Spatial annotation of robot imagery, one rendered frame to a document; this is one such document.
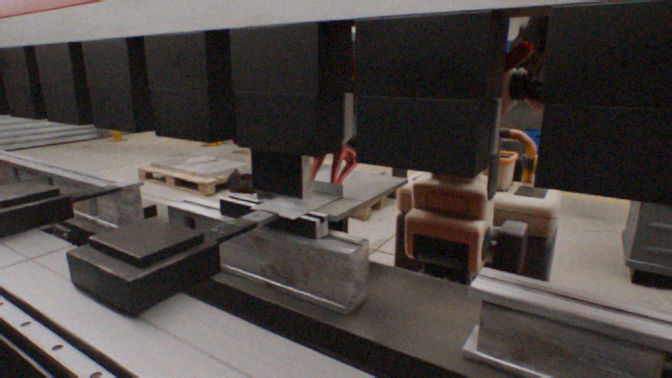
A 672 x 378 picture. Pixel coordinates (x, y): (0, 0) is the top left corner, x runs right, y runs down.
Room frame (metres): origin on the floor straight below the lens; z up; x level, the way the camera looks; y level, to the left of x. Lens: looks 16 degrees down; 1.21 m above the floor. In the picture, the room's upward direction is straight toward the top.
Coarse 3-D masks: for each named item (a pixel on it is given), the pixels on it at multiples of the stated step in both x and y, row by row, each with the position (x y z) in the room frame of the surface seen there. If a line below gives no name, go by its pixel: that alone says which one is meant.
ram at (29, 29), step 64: (0, 0) 1.01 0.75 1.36; (64, 0) 0.86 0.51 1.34; (128, 0) 0.74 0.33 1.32; (192, 0) 0.65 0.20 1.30; (256, 0) 0.59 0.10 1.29; (320, 0) 0.53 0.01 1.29; (384, 0) 0.48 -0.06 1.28; (448, 0) 0.45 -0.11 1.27; (512, 0) 0.41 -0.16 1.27; (576, 0) 0.38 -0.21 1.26
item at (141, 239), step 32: (160, 224) 0.46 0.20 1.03; (224, 224) 0.54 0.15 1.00; (256, 224) 0.54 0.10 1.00; (96, 256) 0.39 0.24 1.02; (128, 256) 0.38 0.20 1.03; (160, 256) 0.39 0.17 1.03; (192, 256) 0.40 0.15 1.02; (96, 288) 0.38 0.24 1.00; (128, 288) 0.34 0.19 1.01; (160, 288) 0.37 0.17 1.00
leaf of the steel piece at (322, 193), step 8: (312, 184) 0.71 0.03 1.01; (320, 184) 0.70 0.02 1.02; (328, 184) 0.69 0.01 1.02; (336, 184) 0.68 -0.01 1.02; (312, 192) 0.70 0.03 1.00; (320, 192) 0.70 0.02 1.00; (328, 192) 0.69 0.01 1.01; (336, 192) 0.68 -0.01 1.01; (312, 200) 0.65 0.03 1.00; (320, 200) 0.65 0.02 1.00; (328, 200) 0.65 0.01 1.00; (312, 208) 0.61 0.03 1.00
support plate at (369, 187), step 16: (320, 176) 0.82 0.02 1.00; (352, 176) 0.82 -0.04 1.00; (368, 176) 0.82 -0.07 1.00; (384, 176) 0.82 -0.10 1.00; (352, 192) 0.71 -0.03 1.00; (368, 192) 0.71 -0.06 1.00; (384, 192) 0.72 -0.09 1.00; (320, 208) 0.62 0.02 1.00; (336, 208) 0.62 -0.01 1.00; (352, 208) 0.62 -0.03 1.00
